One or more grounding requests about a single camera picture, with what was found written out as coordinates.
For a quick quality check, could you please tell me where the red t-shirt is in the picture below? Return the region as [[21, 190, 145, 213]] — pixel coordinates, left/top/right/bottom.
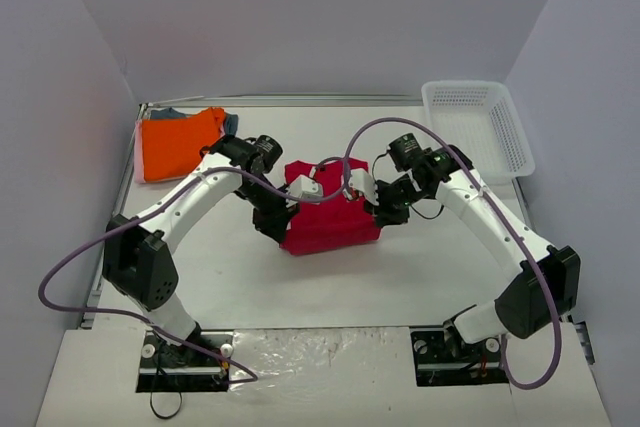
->
[[280, 160, 381, 256]]

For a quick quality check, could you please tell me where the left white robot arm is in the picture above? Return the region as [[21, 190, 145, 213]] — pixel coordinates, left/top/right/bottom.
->
[[102, 135, 299, 365]]

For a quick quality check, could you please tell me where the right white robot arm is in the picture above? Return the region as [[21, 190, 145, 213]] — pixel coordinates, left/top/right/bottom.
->
[[349, 134, 581, 360]]

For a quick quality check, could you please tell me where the blue-grey folded t-shirt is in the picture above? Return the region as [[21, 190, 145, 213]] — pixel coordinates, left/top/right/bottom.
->
[[148, 107, 239, 135]]

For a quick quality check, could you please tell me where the orange folded t-shirt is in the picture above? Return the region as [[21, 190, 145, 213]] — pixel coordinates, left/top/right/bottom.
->
[[142, 108, 221, 183]]

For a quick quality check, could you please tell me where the white plastic basket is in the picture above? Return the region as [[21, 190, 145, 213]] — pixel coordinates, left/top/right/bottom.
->
[[421, 80, 535, 184]]

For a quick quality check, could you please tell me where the pink folded t-shirt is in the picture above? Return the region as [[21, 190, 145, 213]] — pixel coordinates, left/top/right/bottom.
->
[[133, 120, 145, 184]]

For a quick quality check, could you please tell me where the white foam front board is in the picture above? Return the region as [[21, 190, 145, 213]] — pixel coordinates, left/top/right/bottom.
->
[[38, 326, 609, 426]]

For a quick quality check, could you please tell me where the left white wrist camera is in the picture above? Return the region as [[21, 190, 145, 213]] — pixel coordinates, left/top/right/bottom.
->
[[286, 175, 324, 203]]

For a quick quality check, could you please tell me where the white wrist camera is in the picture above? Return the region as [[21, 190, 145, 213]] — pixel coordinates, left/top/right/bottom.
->
[[286, 175, 324, 203], [344, 169, 378, 206]]

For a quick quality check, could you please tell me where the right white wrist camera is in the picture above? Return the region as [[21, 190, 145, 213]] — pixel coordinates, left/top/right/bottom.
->
[[344, 169, 378, 206]]

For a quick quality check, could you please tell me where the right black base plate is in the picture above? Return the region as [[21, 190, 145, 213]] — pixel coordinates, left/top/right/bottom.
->
[[410, 327, 508, 387]]

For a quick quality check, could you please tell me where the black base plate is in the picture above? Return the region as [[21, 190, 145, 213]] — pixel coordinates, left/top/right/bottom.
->
[[136, 332, 229, 393], [410, 327, 508, 387]]

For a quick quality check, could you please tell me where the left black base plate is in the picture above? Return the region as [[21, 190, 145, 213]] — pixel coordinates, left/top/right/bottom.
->
[[136, 332, 229, 393]]

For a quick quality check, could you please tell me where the black thin cable loop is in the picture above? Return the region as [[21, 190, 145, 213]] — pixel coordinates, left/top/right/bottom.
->
[[149, 381, 184, 419]]

